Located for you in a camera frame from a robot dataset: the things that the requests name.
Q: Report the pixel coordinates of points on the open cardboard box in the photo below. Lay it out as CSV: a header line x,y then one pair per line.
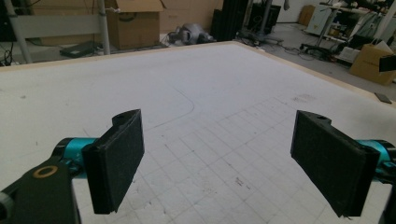
x,y
134,28

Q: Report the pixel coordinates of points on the white grid mat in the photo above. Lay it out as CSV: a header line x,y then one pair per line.
x,y
218,77

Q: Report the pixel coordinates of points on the large cardboard box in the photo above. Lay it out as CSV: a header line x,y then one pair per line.
x,y
186,15

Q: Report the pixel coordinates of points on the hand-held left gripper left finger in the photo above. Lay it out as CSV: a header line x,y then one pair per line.
x,y
115,168

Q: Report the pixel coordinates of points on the white metal desk frame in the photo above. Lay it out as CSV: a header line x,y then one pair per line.
x,y
56,26

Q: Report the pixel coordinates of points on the grey headset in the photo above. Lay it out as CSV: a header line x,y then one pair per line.
x,y
193,33

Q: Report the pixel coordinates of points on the black flat device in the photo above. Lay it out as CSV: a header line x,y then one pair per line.
x,y
79,49

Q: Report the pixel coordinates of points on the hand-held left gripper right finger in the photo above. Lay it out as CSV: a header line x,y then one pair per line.
x,y
330,168

